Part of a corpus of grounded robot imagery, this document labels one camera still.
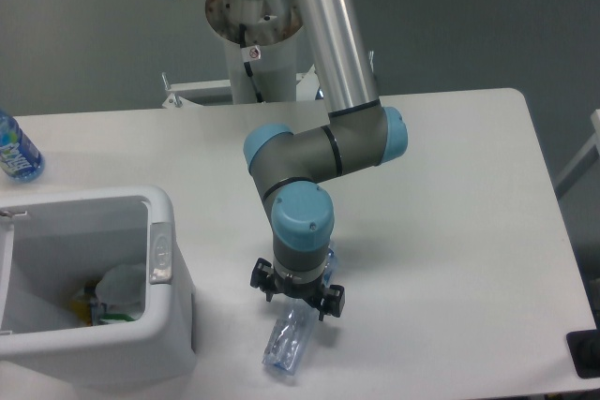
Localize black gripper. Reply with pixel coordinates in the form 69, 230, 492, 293
249, 258, 345, 321

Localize crushed clear plastic bottle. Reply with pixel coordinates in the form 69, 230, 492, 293
261, 243, 339, 377

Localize white plastic wrapper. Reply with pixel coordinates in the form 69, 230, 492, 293
96, 263, 146, 305

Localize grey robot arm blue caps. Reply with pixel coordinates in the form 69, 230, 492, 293
205, 0, 408, 317

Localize colourful trash inside can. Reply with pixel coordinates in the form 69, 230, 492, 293
68, 280, 144, 326

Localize white plastic trash can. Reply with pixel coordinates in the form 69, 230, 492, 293
1, 186, 196, 386

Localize black clamp at table edge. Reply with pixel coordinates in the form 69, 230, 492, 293
566, 329, 599, 379

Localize blue labelled water bottle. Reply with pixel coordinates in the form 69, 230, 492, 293
1, 111, 45, 183

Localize white pedestal base frame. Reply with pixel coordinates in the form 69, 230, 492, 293
160, 49, 379, 110

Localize black cable on pedestal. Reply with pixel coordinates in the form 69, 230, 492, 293
237, 22, 264, 104

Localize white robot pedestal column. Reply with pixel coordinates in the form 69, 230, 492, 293
205, 0, 303, 104

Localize white frame at right edge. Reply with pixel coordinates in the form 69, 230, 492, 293
554, 110, 599, 200

